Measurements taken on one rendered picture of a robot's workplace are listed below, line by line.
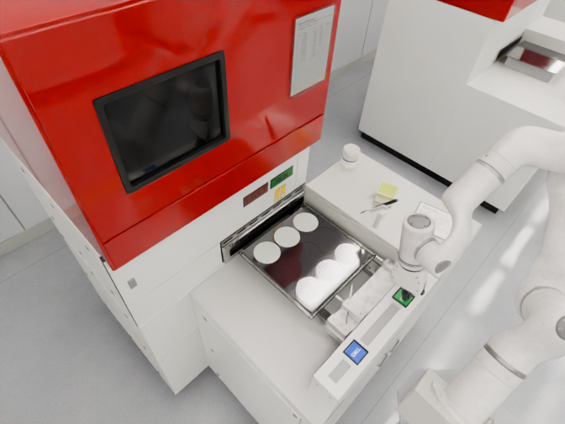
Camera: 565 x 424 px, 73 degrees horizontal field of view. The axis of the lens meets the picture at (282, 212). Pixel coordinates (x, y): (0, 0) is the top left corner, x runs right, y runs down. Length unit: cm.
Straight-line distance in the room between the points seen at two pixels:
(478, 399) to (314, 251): 68
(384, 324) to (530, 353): 38
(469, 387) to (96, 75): 115
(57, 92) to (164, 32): 22
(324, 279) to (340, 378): 37
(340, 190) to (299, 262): 37
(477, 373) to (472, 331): 135
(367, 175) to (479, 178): 67
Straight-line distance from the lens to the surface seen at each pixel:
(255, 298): 142
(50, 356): 248
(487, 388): 123
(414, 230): 107
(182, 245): 124
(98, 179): 86
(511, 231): 320
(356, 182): 163
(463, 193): 110
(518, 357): 121
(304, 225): 152
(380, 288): 143
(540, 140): 115
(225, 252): 141
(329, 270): 141
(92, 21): 73
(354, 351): 121
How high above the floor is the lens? 206
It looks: 48 degrees down
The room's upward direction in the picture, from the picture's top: 4 degrees clockwise
